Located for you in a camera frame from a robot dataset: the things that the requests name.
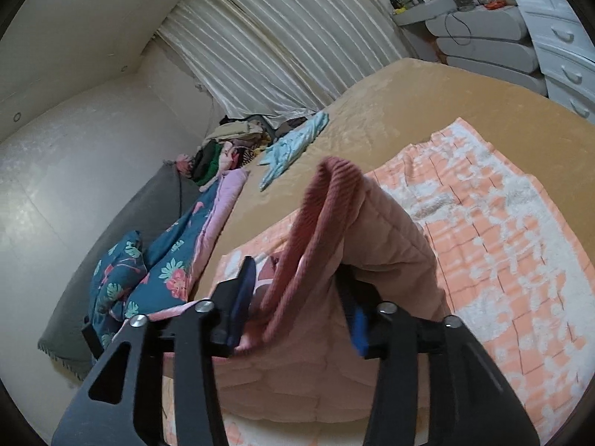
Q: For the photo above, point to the white chest of drawers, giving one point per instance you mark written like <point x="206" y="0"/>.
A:
<point x="553" y="32"/>

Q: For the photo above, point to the light blue garment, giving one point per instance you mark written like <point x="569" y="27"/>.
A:
<point x="290" y="148"/>

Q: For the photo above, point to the blue floral pillow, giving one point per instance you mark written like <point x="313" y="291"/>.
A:
<point x="114" y="283"/>

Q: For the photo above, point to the pink quilted jacket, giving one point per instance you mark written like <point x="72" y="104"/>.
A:
<point x="390" y="241"/>

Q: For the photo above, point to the grey bedside table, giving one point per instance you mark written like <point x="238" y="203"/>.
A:
<point x="488" y="42"/>

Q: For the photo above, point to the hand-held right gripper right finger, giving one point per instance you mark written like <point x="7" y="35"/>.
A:
<point x="359" y="330"/>

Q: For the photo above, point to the pile of mixed clothes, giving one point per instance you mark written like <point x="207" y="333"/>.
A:
<point x="232" y="148"/>

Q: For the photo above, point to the grey padded headboard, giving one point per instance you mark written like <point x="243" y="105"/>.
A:
<point x="116" y="223"/>

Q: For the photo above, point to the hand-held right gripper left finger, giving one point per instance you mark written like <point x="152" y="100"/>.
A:
<point x="239" y="306"/>

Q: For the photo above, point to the blue floral quilt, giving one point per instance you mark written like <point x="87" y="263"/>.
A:
<point x="172" y="260"/>

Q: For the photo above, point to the orange and white checked blanket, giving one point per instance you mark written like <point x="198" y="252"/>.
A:
<point x="488" y="241"/>

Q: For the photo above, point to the white pleated curtain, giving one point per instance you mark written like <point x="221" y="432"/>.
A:
<point x="288" y="42"/>

